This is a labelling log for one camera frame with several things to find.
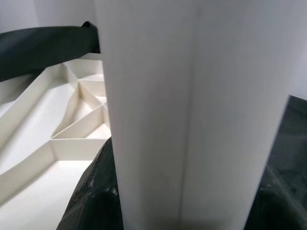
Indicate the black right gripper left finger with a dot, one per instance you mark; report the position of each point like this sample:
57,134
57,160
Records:
96,196

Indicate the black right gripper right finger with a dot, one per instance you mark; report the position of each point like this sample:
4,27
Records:
278,213

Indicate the white plastic table top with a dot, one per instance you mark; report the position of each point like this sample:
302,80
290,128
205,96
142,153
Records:
36,179

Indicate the white plastic table leg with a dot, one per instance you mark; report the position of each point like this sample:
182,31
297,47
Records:
192,107

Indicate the black cloth table cover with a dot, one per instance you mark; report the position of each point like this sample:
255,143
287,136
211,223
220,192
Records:
36,48

